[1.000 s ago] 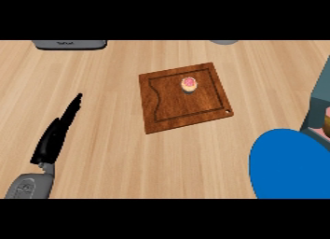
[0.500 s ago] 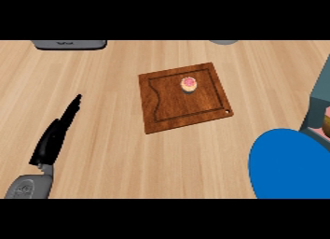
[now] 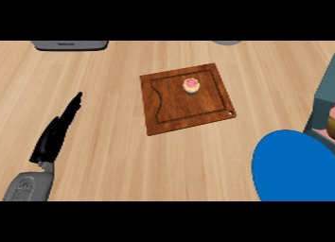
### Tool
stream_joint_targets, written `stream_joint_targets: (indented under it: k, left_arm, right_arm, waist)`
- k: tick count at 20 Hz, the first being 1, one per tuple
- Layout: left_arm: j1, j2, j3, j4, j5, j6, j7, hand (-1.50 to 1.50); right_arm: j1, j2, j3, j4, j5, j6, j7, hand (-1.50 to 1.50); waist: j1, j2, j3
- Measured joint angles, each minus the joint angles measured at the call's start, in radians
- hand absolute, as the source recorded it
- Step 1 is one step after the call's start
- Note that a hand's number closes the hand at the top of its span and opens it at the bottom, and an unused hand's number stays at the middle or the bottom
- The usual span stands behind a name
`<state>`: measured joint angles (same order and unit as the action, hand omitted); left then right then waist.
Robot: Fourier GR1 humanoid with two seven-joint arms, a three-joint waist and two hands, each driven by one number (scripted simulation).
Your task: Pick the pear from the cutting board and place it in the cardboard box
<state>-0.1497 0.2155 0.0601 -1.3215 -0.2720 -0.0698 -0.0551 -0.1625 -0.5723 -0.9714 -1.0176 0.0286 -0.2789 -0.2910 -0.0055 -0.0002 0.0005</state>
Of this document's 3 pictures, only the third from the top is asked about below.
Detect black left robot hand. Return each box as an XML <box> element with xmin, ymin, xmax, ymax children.
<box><xmin>29</xmin><ymin>91</ymin><xmax>85</xmax><ymax>164</ymax></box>

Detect brown wooden cutting board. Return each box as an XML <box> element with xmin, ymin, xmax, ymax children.
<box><xmin>139</xmin><ymin>62</ymin><xmax>238</xmax><ymax>137</ymax></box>

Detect teal box with pink inside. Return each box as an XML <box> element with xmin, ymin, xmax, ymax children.
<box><xmin>303</xmin><ymin>52</ymin><xmax>335</xmax><ymax>154</ymax></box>

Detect grey flat appliance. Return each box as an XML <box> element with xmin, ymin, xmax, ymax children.
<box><xmin>32</xmin><ymin>40</ymin><xmax>111</xmax><ymax>52</ymax></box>

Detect pink frosted cupcake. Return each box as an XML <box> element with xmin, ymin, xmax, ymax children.
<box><xmin>182</xmin><ymin>78</ymin><xmax>203</xmax><ymax>95</ymax></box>

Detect grey round object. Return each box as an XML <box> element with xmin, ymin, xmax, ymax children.
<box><xmin>212</xmin><ymin>40</ymin><xmax>244</xmax><ymax>46</ymax></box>

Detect blue round plate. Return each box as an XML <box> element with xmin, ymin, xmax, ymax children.
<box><xmin>252</xmin><ymin>129</ymin><xmax>335</xmax><ymax>202</ymax></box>

